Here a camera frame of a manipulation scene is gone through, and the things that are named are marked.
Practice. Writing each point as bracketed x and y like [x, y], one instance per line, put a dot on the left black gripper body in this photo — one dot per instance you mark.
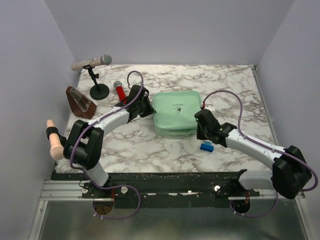
[144, 107]

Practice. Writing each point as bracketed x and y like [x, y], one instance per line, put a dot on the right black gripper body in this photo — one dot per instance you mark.
[202, 133]

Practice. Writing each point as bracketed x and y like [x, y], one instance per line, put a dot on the mint green medicine case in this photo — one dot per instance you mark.
[174, 113]

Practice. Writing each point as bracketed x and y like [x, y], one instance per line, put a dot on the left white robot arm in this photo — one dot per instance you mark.
[84, 144]

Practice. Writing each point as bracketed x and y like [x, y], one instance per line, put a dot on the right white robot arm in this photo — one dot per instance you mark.
[287, 173]

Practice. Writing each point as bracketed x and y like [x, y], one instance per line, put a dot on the blue toy brick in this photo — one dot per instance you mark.
[207, 146]

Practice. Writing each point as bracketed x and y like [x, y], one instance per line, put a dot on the red handheld microphone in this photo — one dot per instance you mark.
[120, 91]

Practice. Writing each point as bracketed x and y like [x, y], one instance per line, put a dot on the black microphone stand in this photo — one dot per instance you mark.
[99, 91]

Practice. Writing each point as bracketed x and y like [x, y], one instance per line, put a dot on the glitter microphone on stand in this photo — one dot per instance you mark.
[104, 60]

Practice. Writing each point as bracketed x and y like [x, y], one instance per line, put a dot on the brown wooden metronome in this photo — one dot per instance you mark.
[80, 105]

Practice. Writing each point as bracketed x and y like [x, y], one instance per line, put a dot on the black round stand base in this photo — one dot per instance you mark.
[63, 142]

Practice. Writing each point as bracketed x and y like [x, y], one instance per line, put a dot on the pink beige microphone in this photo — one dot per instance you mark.
[56, 148]

